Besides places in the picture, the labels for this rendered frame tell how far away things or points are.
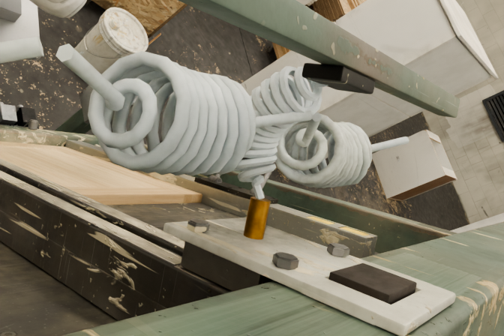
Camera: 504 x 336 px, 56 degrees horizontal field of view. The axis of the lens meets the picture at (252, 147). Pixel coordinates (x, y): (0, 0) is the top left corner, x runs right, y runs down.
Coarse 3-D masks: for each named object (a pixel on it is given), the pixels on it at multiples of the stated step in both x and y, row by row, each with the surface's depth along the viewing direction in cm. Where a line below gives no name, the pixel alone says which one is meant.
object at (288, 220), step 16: (80, 144) 134; (160, 176) 112; (176, 176) 109; (208, 192) 103; (224, 192) 100; (224, 208) 100; (240, 208) 97; (272, 208) 92; (288, 208) 94; (272, 224) 92; (288, 224) 90; (304, 224) 88; (320, 224) 86; (336, 224) 87; (320, 240) 86; (336, 240) 84; (352, 240) 82; (368, 240) 81
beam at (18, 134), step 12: (0, 132) 123; (12, 132) 126; (24, 132) 128; (36, 132) 133; (48, 132) 139; (60, 132) 146; (36, 144) 131; (48, 144) 134; (60, 144) 137; (96, 144) 146; (144, 144) 161
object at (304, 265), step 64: (320, 64) 30; (256, 128) 35; (0, 192) 56; (64, 192) 56; (256, 192) 37; (64, 256) 47; (128, 256) 41; (192, 256) 37; (256, 256) 32; (320, 256) 35; (384, 320) 25
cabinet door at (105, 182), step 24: (0, 144) 118; (24, 144) 127; (24, 168) 95; (48, 168) 100; (72, 168) 106; (96, 168) 112; (120, 168) 118; (96, 192) 84; (120, 192) 89; (144, 192) 93; (168, 192) 98; (192, 192) 104
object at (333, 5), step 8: (320, 0) 620; (328, 0) 613; (336, 0) 605; (344, 0) 624; (360, 0) 692; (312, 8) 646; (320, 8) 618; (328, 8) 609; (336, 8) 603; (344, 8) 605; (328, 16) 608; (336, 16) 601
